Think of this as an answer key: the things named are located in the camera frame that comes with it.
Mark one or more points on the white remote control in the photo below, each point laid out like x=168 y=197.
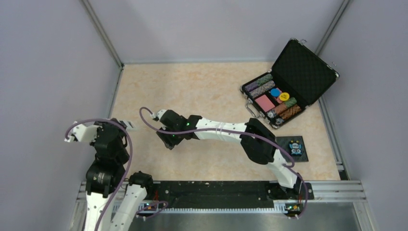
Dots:
x=128 y=125

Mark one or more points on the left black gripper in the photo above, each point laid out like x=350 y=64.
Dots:
x=122 y=130

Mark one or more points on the blue round chip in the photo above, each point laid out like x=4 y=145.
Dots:
x=275 y=92

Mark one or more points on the black poker chip case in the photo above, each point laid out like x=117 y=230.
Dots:
x=297 y=71

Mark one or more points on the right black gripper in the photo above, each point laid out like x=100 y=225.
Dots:
x=170 y=142

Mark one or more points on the blue owl toy figure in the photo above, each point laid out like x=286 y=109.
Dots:
x=295 y=147

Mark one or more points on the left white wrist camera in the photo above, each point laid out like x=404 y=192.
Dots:
x=82 y=133

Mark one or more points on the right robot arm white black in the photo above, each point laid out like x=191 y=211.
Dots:
x=257 y=141

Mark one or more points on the yellow round chip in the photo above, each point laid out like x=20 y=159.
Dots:
x=284 y=96

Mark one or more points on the black mounting rail base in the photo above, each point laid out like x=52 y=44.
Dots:
x=226 y=194

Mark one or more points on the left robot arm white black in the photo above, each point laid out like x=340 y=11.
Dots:
x=103 y=178

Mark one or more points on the black studded base plate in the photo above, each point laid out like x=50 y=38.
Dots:
x=283 y=141

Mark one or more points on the pink card deck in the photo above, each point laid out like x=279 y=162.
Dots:
x=265 y=103

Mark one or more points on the aluminium frame rail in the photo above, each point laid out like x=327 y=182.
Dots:
x=338 y=191

